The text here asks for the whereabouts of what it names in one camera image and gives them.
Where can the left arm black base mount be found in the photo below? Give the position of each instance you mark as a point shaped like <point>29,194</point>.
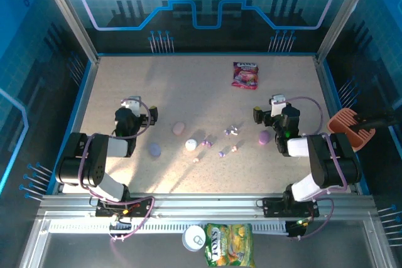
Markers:
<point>141,208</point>

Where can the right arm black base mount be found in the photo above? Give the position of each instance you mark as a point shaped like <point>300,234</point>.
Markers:
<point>273,206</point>

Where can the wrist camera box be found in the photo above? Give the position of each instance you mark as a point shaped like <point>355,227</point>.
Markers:
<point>278,106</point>
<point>133,106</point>

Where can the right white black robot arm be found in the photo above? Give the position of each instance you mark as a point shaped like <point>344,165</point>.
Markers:
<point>329,161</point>

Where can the green yellow candy bag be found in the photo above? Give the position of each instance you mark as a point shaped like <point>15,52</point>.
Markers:
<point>229,246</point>

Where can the aluminium frame post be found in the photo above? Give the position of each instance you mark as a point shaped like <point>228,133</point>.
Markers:
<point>73,20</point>
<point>343,13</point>

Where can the aluminium side rail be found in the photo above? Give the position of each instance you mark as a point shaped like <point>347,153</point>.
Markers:
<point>323,86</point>
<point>84,98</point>

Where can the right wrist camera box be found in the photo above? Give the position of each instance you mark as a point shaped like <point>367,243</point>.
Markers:
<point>278,106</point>

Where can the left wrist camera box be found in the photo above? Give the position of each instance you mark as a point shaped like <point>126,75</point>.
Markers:
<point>133,106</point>

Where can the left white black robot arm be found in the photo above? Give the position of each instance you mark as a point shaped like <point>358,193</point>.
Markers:
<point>94,155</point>

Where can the red berry candy bag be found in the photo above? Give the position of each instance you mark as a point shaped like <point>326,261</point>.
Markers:
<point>245,75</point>

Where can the orange and cream knife block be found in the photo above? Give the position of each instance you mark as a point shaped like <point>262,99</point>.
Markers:
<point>340,123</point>

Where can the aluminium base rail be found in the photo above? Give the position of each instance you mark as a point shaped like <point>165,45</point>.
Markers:
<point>204,205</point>

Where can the white earbud charging case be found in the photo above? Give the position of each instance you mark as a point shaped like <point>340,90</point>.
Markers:
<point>191,144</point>

